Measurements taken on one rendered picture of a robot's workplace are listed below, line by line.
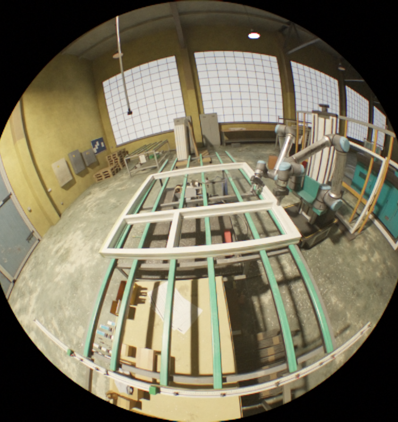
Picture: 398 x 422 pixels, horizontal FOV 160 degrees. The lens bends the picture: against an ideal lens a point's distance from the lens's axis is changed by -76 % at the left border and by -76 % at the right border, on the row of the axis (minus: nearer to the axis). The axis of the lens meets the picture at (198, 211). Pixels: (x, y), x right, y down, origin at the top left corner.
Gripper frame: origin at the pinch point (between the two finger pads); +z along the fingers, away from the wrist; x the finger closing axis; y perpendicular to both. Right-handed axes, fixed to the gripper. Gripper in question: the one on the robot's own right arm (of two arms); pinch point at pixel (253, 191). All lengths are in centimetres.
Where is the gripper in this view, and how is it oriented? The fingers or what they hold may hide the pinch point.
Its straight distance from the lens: 140.3
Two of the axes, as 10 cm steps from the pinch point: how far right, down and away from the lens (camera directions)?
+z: -3.8, 9.2, -0.6
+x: 8.9, 3.8, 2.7
